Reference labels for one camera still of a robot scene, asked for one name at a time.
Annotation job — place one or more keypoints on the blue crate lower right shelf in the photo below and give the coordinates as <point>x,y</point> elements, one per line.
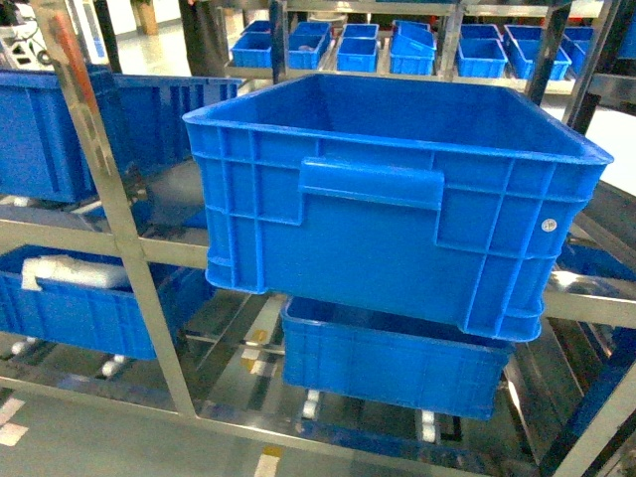
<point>359,353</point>

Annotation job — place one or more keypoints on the large blue crate on shelf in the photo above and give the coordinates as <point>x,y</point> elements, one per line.
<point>442,201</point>

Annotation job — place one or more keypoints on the blue crate lower left shelf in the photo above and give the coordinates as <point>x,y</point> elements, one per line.
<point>103,320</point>

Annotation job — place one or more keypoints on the long blue crate upper shelf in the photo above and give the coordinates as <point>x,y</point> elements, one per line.
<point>41,156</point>

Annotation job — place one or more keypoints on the stainless steel shelf rack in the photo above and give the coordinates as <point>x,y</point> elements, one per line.
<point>570,430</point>

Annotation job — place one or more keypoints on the person in dark trousers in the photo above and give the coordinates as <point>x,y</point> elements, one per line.
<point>202,30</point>

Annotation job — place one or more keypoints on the potted green plant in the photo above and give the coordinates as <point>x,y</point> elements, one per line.
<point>144,13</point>

